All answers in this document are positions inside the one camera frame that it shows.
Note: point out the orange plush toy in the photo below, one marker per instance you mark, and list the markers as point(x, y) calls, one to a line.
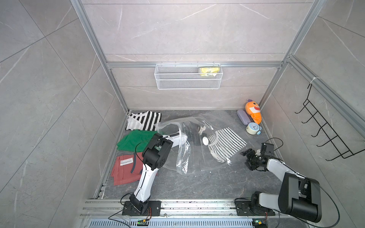
point(253, 110)

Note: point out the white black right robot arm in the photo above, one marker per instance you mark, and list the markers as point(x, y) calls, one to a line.
point(299, 196)

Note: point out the clear plastic vacuum bag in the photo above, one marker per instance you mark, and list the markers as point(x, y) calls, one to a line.
point(193, 156)

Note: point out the purple glasses case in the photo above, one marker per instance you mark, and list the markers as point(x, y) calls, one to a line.
point(244, 117)

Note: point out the red shirt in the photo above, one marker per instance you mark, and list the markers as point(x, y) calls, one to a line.
point(128, 169)

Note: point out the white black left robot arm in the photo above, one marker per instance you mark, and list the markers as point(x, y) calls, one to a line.
point(154, 157)

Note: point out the aluminium mounting rail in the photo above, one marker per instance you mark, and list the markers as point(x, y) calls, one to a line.
point(176, 208)

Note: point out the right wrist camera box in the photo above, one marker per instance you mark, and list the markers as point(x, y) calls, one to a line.
point(267, 149)

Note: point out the thin striped white shirt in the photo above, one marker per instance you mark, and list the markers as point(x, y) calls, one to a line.
point(224, 144)

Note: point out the green shirt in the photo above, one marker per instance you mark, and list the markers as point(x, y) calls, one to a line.
point(135, 141)

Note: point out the white wire mesh basket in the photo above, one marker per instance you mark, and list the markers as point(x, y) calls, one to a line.
point(185, 76)

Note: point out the yellow item in basket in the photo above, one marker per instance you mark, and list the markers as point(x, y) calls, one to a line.
point(209, 71)

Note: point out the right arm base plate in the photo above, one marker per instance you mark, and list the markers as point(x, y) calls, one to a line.
point(245, 207)

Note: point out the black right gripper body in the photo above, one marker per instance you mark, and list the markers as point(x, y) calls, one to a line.
point(255, 159)

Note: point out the black wire hook rack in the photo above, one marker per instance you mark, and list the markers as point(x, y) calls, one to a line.
point(342, 150)

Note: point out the black white striped tank top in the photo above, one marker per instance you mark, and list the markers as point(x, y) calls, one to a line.
point(144, 121)

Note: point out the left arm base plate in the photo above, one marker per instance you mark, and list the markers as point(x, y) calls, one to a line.
point(152, 208)

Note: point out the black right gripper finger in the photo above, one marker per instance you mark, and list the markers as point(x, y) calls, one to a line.
point(250, 165)
point(248, 153)

